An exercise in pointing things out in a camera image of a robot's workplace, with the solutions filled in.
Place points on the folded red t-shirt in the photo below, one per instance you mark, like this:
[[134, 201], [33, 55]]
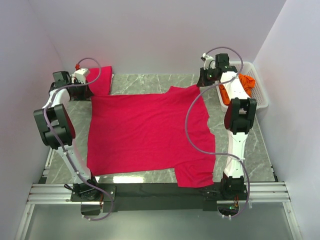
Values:
[[102, 86]]

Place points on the crumpled orange t-shirt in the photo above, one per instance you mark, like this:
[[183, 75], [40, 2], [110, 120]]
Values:
[[246, 85]]

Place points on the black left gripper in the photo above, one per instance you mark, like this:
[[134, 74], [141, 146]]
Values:
[[86, 93]]

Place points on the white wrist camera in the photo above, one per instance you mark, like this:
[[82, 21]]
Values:
[[79, 76], [208, 61]]

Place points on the red t-shirt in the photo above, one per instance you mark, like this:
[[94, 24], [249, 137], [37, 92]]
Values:
[[102, 86], [148, 132]]

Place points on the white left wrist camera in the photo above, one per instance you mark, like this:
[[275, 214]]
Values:
[[79, 76]]

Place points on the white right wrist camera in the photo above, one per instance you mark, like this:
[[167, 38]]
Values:
[[208, 61]]

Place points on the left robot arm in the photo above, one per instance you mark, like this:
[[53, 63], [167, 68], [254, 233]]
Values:
[[57, 131]]

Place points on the aluminium extrusion rail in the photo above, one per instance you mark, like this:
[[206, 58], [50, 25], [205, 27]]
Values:
[[260, 192]]

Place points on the white plastic basket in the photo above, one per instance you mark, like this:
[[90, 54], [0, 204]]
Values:
[[258, 92]]

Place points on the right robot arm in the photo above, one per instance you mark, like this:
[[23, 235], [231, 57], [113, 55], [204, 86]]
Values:
[[238, 120]]

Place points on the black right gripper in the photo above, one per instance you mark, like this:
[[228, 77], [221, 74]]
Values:
[[202, 82]]

